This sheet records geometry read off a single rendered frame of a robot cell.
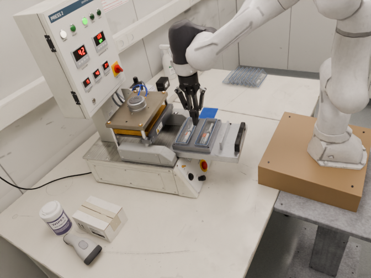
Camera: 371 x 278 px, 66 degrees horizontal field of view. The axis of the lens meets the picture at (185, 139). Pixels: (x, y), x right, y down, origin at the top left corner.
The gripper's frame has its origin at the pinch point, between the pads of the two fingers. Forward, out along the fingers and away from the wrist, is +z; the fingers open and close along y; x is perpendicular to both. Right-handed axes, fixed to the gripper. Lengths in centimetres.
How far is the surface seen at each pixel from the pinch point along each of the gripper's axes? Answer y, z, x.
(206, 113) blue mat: -13, 33, 48
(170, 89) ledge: -44, 28, 66
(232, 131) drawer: 14.0, 10.5, 5.8
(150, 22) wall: -62, -9, 91
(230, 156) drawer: 16.8, 10.4, -10.4
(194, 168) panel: -1.5, 24.3, -6.6
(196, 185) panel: 0.6, 28.5, -12.5
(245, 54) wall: -28, 84, 245
